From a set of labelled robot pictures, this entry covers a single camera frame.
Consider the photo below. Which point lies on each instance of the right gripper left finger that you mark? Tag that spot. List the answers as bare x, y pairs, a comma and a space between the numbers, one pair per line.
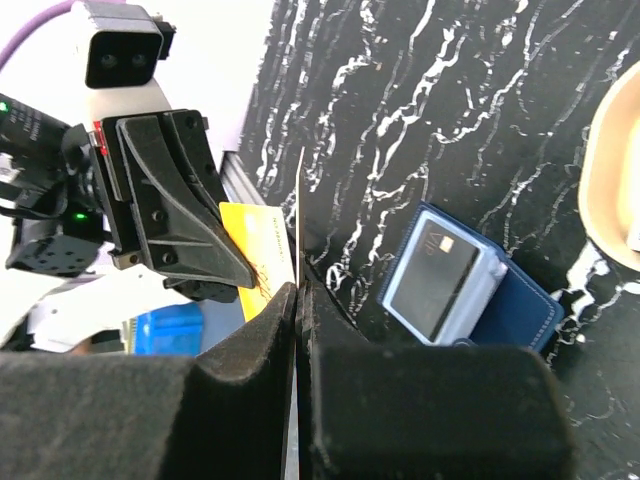
220, 415

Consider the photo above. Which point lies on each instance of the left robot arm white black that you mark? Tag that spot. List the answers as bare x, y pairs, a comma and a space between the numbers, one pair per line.
99, 298

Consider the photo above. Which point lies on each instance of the black VIP card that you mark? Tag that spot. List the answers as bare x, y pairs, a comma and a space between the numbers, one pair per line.
436, 270

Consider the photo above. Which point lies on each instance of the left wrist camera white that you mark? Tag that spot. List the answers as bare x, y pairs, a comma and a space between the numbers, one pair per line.
117, 49

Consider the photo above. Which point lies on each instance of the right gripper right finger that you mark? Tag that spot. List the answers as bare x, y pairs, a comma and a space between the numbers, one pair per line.
369, 411

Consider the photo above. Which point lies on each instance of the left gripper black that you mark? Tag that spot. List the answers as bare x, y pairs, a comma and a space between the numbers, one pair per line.
146, 183

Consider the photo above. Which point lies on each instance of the blue leather card holder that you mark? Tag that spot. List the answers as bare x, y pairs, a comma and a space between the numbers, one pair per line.
499, 304

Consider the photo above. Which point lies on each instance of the beige oval card tray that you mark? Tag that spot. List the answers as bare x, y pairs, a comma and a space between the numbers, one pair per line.
608, 194

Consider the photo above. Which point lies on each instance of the orange gold credit card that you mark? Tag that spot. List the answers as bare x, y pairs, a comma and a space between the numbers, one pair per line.
259, 231

